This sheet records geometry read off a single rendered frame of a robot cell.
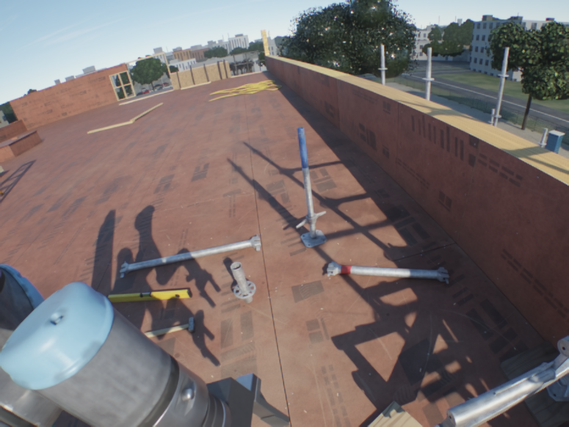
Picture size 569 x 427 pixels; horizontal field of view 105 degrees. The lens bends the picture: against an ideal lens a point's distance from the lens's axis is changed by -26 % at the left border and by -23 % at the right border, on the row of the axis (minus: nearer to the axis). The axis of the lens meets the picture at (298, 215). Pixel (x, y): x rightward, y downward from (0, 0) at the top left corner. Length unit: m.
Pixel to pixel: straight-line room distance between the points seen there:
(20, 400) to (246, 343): 1.20
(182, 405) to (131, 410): 0.05
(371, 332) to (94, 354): 1.29
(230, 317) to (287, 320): 0.31
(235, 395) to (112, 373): 0.17
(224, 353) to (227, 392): 1.11
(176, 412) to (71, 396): 0.09
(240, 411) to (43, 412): 0.21
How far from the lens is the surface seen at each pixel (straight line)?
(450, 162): 1.86
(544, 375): 1.02
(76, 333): 0.24
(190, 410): 0.29
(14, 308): 0.64
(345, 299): 1.54
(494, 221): 1.66
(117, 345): 0.26
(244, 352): 1.44
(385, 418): 1.25
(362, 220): 2.06
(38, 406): 0.37
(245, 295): 1.56
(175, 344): 1.61
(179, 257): 2.03
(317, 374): 1.33
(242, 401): 0.38
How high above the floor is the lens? 1.21
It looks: 34 degrees down
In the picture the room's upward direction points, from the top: 8 degrees counter-clockwise
